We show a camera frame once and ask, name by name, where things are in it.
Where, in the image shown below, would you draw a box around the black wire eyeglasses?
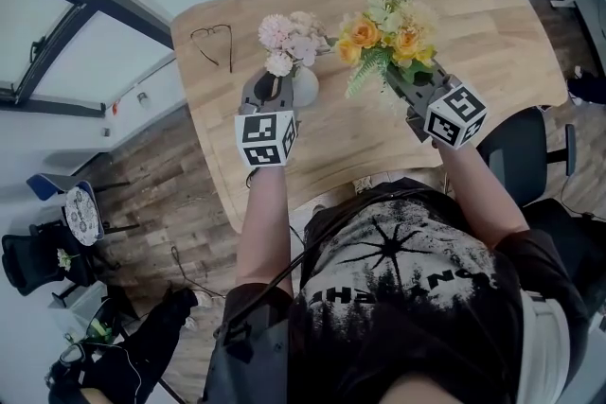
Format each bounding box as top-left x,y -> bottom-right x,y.
189,24 -> 235,74

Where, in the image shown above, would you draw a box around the wooden table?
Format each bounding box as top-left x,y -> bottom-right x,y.
169,0 -> 569,234

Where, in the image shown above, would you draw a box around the person's left forearm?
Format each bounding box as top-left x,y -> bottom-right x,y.
235,164 -> 291,290

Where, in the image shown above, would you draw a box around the black framed window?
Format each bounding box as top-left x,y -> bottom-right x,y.
0,0 -> 174,118

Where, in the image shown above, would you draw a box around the white round vase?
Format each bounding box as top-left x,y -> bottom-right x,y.
289,64 -> 321,109

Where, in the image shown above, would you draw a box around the black office chair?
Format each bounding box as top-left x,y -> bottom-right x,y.
475,106 -> 578,209

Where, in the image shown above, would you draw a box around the black bag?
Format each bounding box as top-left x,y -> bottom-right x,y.
45,286 -> 200,404

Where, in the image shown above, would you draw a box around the black mesh chair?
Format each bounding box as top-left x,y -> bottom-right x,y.
1,221 -> 96,299

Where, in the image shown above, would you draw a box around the yellow orange flowers bunch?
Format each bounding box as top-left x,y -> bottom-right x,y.
334,0 -> 439,100

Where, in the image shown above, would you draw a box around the small white artificial flower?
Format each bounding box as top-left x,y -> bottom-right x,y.
56,248 -> 80,272

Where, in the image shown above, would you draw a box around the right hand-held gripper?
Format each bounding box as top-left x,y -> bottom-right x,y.
383,61 -> 489,151

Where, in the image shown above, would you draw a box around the pink flowers bunch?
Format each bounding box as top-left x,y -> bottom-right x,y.
257,10 -> 332,79

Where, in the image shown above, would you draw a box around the person's black printed t-shirt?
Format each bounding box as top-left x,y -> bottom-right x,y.
201,177 -> 591,404

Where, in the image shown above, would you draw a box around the blue chair with patterned cushion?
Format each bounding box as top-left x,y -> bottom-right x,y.
26,172 -> 141,248

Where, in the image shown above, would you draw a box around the person's right forearm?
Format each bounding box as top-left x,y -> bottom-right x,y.
434,139 -> 530,247

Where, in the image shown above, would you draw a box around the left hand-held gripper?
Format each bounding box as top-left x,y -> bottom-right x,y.
234,70 -> 301,169

